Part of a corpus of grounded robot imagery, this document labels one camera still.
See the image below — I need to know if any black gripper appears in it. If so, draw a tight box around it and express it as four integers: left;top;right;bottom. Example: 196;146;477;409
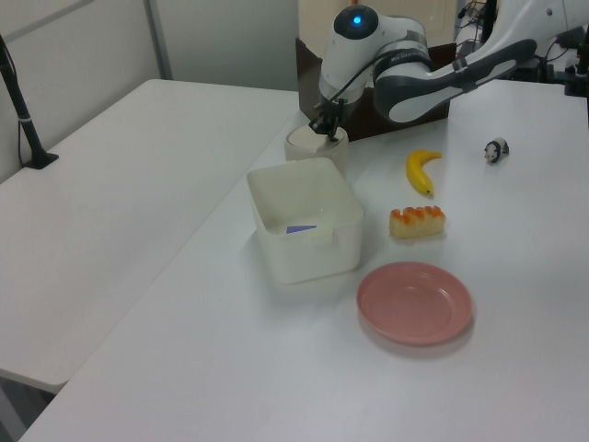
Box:
306;97;347;143

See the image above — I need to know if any small cream lidded trash can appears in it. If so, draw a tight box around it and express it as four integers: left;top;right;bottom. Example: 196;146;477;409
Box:
283;124;350;179

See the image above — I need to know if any dark brown drawer box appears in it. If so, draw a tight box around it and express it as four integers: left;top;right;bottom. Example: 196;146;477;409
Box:
294;36;456;142

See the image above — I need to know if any yellow banana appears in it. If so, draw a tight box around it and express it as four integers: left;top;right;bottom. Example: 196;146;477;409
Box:
405;148;443;197

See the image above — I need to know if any white plastic storage box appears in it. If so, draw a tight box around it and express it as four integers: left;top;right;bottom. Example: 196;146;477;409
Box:
246;156;365;285

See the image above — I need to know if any bread with orange topping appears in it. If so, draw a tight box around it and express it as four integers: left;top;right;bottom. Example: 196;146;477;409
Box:
388;205;447;240

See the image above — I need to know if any panda figurine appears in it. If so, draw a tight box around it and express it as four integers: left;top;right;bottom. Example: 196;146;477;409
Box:
483;137;511;166

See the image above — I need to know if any black equipment stand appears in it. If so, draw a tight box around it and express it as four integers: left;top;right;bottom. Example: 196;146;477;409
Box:
455;0;501;52

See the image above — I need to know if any pink plate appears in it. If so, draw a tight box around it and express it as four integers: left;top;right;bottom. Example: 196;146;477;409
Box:
356;261;474;346

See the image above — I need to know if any black table clamp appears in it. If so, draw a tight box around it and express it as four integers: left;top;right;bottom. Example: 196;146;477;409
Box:
563;27;589;98

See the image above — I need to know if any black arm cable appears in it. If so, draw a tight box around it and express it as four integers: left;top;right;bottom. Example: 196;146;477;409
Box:
321;49;470;105

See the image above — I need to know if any black camera stand pole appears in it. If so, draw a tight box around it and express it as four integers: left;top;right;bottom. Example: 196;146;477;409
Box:
0;31;60;169

